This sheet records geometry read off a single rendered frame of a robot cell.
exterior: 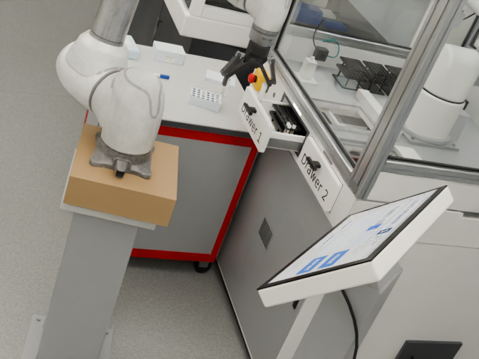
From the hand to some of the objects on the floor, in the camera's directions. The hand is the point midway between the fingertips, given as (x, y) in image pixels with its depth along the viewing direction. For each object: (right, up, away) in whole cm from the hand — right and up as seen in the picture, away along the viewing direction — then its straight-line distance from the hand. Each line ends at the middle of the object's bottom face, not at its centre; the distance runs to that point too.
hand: (242, 95), depth 252 cm
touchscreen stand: (-4, -131, -19) cm, 132 cm away
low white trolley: (-48, -52, +80) cm, 107 cm away
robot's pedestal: (-62, -92, +8) cm, 111 cm away
